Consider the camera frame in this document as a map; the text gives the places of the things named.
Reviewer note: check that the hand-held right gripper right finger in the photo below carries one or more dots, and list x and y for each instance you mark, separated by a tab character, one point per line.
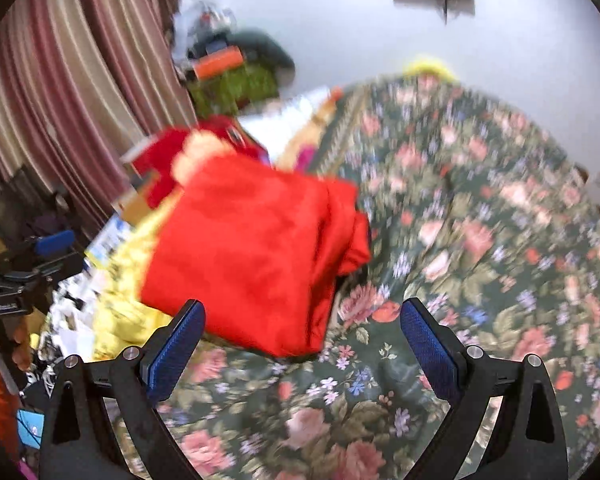
432	355

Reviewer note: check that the person's left hand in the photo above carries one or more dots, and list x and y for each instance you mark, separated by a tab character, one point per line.
20	347

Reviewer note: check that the orange box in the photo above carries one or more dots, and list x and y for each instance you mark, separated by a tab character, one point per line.
219	62

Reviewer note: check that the brown cardboard box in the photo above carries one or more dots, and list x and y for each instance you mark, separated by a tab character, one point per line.
137	200

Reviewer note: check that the white clothes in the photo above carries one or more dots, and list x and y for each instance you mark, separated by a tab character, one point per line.
290	120

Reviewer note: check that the pile of printed booklets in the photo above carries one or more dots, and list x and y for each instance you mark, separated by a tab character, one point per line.
107	240

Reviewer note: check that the yellow cloth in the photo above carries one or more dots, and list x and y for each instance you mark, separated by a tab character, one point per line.
125	300

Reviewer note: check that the floral bed blanket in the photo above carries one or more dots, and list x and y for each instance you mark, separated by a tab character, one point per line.
480	260

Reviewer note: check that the blue card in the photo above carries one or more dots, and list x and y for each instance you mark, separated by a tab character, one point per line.
30	427

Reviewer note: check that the red zip jacket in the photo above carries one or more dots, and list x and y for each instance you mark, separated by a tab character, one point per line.
245	260

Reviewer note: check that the dark green cushion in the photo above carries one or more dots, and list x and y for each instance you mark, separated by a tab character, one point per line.
265	52

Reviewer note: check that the striped brown curtain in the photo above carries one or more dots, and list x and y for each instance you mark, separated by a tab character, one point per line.
70	85

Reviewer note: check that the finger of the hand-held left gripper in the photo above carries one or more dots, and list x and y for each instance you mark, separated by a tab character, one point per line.
65	266
55	242

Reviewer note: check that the red plush toy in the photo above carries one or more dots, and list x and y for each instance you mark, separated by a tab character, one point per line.
180	152

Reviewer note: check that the yellow fluffy item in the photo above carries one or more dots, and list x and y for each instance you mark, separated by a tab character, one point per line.
430	66

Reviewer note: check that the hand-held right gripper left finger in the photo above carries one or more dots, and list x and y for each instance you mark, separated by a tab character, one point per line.
177	352

